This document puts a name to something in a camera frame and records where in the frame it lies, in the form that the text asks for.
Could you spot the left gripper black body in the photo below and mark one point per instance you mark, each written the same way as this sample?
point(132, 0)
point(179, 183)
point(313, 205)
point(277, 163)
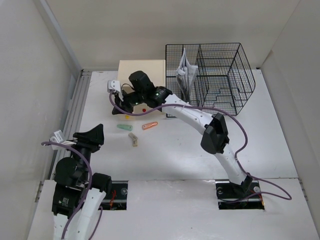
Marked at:
point(85, 148)

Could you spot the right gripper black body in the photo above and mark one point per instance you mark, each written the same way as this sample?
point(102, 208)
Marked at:
point(129, 100)

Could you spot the white paper manual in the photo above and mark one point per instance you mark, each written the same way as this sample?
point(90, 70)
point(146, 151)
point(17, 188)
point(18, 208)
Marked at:
point(185, 75)

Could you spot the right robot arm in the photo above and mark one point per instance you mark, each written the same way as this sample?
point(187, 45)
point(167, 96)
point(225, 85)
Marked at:
point(213, 128)

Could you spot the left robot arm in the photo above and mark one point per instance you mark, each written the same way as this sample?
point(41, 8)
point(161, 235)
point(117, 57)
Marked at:
point(77, 200)

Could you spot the green transparent correction tape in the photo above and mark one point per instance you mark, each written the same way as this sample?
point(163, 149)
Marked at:
point(125, 127)

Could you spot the grey eraser with sleeve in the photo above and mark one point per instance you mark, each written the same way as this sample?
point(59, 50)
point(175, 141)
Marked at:
point(134, 139)

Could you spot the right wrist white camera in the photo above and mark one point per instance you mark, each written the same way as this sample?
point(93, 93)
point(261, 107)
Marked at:
point(114, 87)

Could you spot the wrist white camera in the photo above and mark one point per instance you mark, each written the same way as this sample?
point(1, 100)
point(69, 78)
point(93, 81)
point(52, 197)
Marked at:
point(114, 87)
point(59, 137)

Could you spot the aluminium rail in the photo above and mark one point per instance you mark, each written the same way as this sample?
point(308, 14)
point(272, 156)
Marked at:
point(75, 105)

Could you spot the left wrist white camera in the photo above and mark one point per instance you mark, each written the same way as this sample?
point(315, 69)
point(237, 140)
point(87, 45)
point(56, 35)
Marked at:
point(59, 137)

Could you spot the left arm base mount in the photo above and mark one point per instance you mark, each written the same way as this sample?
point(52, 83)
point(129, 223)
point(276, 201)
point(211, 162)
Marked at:
point(116, 200)

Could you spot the black wire mesh organizer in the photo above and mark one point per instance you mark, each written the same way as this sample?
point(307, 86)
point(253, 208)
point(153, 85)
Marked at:
point(223, 80)

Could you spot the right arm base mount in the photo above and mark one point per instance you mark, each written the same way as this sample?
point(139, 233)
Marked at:
point(235, 197)

